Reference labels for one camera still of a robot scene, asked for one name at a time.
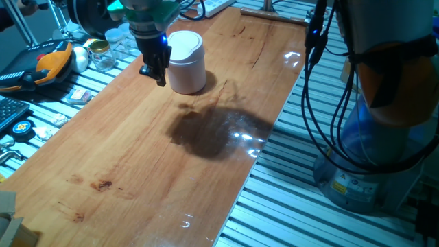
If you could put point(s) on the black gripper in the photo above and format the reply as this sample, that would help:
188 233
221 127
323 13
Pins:
154 48

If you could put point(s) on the dark red sleeved forearm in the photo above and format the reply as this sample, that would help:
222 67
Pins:
6 20

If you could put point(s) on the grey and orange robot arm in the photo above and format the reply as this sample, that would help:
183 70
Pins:
384 85

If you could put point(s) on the white round trash can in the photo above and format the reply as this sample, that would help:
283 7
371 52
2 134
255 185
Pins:
188 68

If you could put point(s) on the bare person hand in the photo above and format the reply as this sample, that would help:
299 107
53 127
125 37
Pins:
27 8

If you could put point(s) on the glass jar white lid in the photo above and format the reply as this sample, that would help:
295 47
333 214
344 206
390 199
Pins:
127 39
114 37

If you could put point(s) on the glass jar gold lid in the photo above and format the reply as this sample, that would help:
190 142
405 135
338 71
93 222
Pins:
102 56

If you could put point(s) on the white egg-shaped object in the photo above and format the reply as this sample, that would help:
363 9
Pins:
80 58

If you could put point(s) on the small plastic packet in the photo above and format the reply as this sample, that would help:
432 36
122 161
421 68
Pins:
79 96

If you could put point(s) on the glossy wooden board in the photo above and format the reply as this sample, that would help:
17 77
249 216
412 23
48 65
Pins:
154 154

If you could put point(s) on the black filament spool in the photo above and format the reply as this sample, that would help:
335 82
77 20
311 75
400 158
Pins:
89 17

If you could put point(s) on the white power strip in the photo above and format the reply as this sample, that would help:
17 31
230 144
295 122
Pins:
216 7

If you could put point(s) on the crumpled white paper ball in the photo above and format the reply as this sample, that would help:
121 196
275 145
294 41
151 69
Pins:
44 133
60 119

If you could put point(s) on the orange black teach pendant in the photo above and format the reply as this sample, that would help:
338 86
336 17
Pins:
48 65

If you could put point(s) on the black round tape measure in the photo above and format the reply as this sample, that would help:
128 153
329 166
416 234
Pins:
22 128

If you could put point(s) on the black keyboard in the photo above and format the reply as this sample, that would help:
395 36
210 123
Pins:
10 111

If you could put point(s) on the metal pipe valve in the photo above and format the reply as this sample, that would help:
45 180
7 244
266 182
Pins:
8 152

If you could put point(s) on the cardboard block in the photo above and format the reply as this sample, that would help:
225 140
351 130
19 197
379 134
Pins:
17 235
7 204

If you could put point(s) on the frame pole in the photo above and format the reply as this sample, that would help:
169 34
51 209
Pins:
270 5

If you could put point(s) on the grey metal frame bar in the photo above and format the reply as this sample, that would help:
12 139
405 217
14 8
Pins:
20 22

